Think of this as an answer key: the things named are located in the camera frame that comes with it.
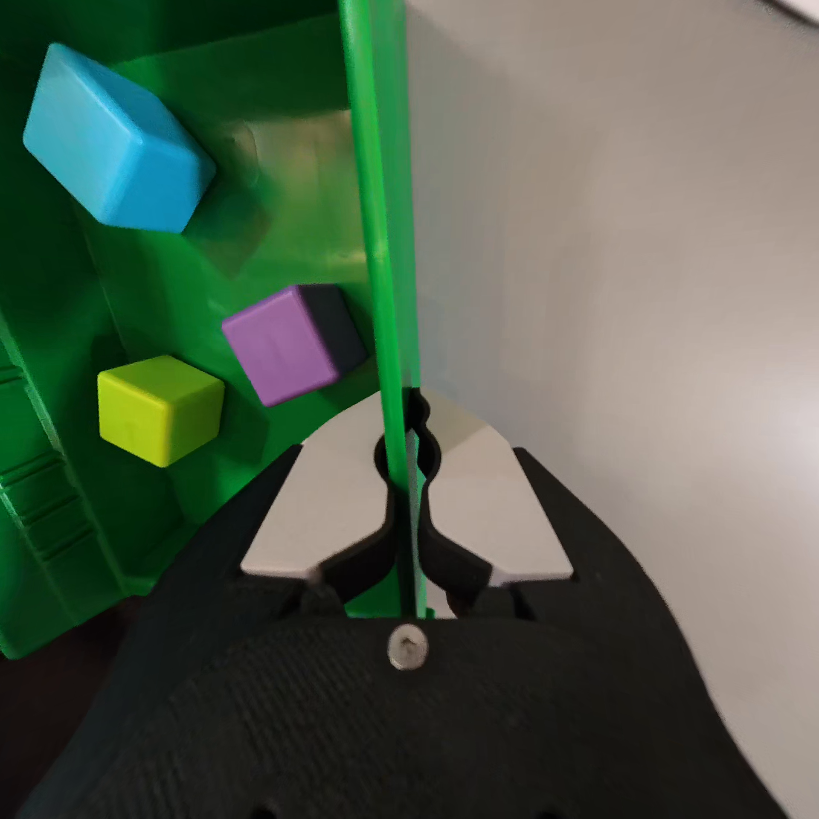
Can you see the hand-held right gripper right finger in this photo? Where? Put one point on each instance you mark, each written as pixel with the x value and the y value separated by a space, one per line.
pixel 499 512

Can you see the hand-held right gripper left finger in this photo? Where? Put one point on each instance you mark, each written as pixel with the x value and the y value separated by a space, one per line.
pixel 320 505

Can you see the purple cube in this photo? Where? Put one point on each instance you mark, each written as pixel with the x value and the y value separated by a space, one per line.
pixel 281 345

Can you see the lime green cube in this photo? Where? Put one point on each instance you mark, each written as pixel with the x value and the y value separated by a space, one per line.
pixel 153 409

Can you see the green plastic bin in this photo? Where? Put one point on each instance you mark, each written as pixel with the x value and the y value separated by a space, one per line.
pixel 192 288

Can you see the blue cube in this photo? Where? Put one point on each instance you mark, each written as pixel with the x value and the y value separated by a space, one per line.
pixel 109 141

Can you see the person's dark clothed body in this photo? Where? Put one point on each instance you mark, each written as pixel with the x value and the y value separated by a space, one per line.
pixel 38 716

